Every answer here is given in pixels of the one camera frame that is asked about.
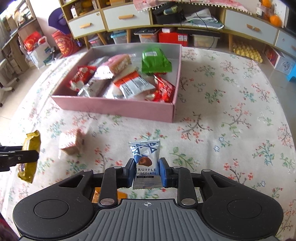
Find orange snack packet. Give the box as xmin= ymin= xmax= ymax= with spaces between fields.
xmin=91 ymin=187 xmax=128 ymax=204

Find gold snack bar wrapper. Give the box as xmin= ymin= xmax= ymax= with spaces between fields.
xmin=18 ymin=130 xmax=41 ymax=183

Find blue truffle chocolate packet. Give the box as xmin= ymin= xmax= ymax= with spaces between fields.
xmin=129 ymin=140 xmax=162 ymax=189

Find brown biscuit packet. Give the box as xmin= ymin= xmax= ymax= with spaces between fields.
xmin=59 ymin=128 xmax=84 ymax=155

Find white zigzag snack packet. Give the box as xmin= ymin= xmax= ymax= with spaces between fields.
xmin=114 ymin=71 xmax=154 ymax=99

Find red candy packet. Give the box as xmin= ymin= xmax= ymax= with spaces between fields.
xmin=145 ymin=74 xmax=176 ymax=103

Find pink wafer packet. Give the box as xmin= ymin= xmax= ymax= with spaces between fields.
xmin=93 ymin=54 xmax=132 ymax=80

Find red white snack packet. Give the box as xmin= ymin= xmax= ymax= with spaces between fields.
xmin=67 ymin=66 xmax=97 ymax=92

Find green snack bag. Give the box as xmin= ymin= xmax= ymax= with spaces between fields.
xmin=142 ymin=48 xmax=172 ymax=74

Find clear bag rice crackers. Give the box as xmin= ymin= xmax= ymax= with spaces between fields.
xmin=103 ymin=83 xmax=125 ymax=99

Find pink cardboard box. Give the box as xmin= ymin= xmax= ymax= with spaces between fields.
xmin=52 ymin=43 xmax=182 ymax=123

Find floral tablecloth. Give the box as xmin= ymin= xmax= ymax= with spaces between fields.
xmin=1 ymin=48 xmax=295 ymax=240

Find white shopping bag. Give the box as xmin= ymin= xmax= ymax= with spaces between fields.
xmin=24 ymin=31 xmax=53 ymax=69

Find red gift bag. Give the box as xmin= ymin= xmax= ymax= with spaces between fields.
xmin=52 ymin=30 xmax=80 ymax=57

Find clear plastic storage bin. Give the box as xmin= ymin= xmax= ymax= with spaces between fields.
xmin=110 ymin=30 xmax=127 ymax=44

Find purple hat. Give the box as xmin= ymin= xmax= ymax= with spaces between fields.
xmin=48 ymin=8 xmax=71 ymax=35

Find yellow egg tray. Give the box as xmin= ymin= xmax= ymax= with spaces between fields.
xmin=232 ymin=42 xmax=263 ymax=63

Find red cardboard box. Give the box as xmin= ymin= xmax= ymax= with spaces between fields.
xmin=159 ymin=32 xmax=188 ymax=47

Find blue plastic stool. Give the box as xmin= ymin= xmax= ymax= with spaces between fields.
xmin=286 ymin=66 xmax=296 ymax=81

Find wooden cabinet with drawers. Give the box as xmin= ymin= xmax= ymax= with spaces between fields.
xmin=59 ymin=0 xmax=296 ymax=58

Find orange fruit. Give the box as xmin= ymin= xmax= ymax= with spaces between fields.
xmin=269 ymin=15 xmax=282 ymax=28

